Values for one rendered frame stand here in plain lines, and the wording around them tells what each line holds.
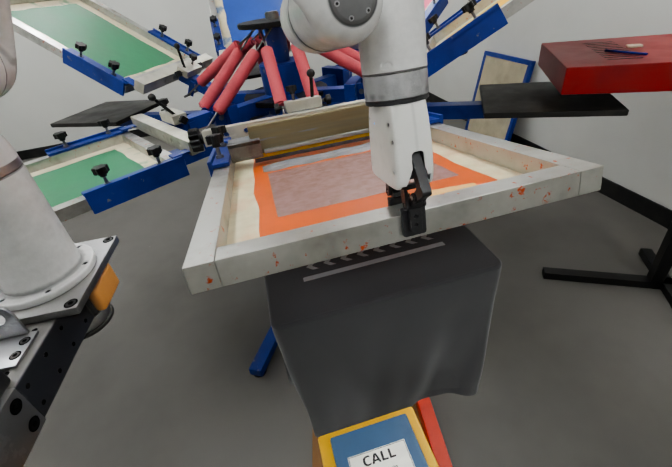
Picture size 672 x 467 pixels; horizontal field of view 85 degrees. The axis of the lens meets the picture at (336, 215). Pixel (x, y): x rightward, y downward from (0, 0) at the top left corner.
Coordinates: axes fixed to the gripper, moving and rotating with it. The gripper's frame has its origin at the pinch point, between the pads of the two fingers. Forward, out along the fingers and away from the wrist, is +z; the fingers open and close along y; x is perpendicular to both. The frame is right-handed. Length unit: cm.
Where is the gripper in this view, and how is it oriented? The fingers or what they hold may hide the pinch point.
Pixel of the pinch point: (406, 214)
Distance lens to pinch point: 50.4
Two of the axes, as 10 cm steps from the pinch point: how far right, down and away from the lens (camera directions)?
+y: 2.2, 3.5, -9.1
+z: 1.5, 9.1, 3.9
